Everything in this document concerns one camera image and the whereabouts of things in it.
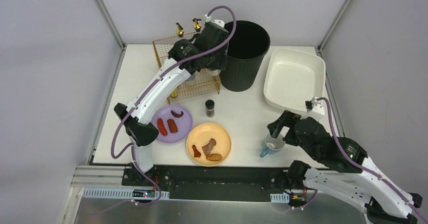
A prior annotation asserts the gold wire basket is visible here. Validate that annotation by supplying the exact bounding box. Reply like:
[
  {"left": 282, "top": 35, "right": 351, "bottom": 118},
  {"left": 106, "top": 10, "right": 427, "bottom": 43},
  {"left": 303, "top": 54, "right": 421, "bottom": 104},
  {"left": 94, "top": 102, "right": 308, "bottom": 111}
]
[{"left": 152, "top": 35, "right": 221, "bottom": 104}]

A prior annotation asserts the small black spice jar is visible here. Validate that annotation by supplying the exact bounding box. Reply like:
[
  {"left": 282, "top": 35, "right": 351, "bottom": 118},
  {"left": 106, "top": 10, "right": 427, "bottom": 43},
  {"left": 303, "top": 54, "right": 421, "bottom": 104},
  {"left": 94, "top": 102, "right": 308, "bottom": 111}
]
[{"left": 205, "top": 99, "right": 215, "bottom": 118}]

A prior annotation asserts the clear oil dispenser bottle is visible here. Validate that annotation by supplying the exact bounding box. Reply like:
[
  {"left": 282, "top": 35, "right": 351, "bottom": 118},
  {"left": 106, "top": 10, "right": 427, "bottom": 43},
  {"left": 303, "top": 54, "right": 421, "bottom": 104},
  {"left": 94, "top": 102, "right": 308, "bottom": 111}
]
[{"left": 176, "top": 22, "right": 185, "bottom": 38}]

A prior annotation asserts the small yellow label bottle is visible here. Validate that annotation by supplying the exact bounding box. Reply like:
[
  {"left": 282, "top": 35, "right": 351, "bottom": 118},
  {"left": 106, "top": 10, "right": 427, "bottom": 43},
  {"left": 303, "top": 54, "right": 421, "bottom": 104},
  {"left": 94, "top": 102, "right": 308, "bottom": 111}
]
[{"left": 170, "top": 89, "right": 178, "bottom": 98}]

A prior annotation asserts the black lid spice jar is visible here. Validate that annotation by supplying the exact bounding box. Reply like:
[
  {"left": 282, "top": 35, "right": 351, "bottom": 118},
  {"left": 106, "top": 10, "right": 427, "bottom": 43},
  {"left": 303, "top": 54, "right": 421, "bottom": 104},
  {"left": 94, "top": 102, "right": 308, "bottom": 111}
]
[{"left": 206, "top": 69, "right": 222, "bottom": 76}]

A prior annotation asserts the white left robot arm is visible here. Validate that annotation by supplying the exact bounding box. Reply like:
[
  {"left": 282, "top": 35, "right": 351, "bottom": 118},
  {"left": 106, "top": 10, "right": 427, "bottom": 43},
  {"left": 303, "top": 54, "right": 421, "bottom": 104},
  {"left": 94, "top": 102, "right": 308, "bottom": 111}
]
[{"left": 112, "top": 20, "right": 236, "bottom": 173}]

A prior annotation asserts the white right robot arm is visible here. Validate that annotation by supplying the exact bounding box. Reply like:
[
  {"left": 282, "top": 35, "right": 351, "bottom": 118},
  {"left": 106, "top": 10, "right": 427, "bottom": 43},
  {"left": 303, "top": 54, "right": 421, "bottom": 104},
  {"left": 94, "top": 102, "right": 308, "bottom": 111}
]
[{"left": 267, "top": 109, "right": 422, "bottom": 223}]

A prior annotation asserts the blue mug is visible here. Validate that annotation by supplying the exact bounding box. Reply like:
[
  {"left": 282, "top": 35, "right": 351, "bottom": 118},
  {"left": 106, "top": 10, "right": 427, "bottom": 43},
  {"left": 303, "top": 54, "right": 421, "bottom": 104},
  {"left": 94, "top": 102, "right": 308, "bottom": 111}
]
[{"left": 259, "top": 134, "right": 285, "bottom": 158}]

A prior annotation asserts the black ribbed trash bin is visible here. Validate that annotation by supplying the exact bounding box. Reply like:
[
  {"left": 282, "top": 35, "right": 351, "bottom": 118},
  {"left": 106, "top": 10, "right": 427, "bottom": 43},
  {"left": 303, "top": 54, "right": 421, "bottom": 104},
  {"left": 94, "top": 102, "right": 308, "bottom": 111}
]
[{"left": 220, "top": 20, "right": 271, "bottom": 92}]

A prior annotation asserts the white square tub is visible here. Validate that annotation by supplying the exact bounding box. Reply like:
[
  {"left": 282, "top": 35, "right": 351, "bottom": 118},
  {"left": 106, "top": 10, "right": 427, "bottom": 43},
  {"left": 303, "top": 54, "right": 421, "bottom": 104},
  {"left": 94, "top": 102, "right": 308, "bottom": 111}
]
[{"left": 263, "top": 48, "right": 326, "bottom": 115}]

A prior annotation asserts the dark octopus tentacle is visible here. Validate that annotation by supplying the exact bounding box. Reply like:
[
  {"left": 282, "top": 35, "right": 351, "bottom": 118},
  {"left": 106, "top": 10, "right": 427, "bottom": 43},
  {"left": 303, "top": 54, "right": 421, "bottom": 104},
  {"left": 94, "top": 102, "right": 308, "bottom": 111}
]
[{"left": 171, "top": 110, "right": 184, "bottom": 118}]

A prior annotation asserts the orange fried patty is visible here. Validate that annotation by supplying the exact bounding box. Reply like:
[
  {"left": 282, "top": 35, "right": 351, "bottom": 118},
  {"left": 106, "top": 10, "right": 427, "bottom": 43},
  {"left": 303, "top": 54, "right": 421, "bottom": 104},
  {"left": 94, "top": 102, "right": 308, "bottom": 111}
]
[{"left": 206, "top": 153, "right": 223, "bottom": 162}]

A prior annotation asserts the brown meat slice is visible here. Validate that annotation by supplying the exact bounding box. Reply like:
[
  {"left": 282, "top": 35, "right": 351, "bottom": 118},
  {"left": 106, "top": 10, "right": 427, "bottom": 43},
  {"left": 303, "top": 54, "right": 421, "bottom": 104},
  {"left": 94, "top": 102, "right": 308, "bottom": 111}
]
[{"left": 202, "top": 138, "right": 217, "bottom": 156}]

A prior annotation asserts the purple plate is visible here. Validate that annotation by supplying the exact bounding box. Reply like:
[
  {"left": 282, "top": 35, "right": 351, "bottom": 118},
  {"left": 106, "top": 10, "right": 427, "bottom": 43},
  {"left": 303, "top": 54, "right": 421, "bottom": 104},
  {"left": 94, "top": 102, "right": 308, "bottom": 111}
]
[{"left": 151, "top": 105, "right": 193, "bottom": 144}]

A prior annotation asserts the orange plate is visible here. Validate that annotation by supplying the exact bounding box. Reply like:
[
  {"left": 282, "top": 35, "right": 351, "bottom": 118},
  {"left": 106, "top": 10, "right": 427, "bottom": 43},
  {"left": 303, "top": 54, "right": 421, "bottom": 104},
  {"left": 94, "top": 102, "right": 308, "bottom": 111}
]
[{"left": 186, "top": 123, "right": 232, "bottom": 167}]

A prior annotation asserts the brown sausage piece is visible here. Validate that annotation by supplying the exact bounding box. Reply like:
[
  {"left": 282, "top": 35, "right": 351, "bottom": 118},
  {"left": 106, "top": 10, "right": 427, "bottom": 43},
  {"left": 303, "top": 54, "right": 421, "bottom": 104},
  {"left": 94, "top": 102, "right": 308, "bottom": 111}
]
[{"left": 167, "top": 119, "right": 178, "bottom": 134}]

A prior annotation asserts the red chicken drumstick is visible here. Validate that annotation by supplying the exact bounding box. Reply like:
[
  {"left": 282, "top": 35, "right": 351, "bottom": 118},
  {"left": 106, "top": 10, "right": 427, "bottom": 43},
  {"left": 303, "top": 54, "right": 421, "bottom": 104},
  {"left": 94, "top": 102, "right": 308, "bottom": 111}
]
[{"left": 192, "top": 145, "right": 201, "bottom": 158}]

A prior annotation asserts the red sausage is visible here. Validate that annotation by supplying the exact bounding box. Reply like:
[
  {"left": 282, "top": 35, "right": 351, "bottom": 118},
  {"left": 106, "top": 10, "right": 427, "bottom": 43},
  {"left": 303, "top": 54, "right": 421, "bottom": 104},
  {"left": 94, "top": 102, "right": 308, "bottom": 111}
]
[{"left": 156, "top": 118, "right": 168, "bottom": 136}]

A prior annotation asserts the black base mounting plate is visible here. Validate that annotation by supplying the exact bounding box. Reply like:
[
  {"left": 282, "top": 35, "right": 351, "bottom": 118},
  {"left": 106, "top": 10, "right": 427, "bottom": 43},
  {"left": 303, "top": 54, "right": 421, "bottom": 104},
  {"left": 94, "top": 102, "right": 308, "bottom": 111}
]
[{"left": 122, "top": 164, "right": 308, "bottom": 207}]

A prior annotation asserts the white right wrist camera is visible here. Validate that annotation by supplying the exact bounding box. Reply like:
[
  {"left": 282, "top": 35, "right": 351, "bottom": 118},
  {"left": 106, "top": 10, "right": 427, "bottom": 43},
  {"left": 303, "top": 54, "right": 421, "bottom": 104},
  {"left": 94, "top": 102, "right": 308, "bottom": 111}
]
[{"left": 302, "top": 98, "right": 326, "bottom": 122}]

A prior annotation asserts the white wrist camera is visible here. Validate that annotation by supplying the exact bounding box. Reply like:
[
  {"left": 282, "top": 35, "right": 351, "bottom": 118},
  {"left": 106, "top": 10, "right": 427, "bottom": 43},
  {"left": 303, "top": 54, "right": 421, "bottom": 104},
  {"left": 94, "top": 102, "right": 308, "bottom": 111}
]
[
  {"left": 204, "top": 16, "right": 225, "bottom": 28},
  {"left": 302, "top": 98, "right": 326, "bottom": 122}
]

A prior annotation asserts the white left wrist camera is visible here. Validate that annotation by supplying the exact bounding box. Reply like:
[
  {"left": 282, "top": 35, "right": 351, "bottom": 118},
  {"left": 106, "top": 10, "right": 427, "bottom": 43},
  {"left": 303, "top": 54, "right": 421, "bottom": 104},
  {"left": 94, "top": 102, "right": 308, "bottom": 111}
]
[{"left": 204, "top": 16, "right": 225, "bottom": 28}]

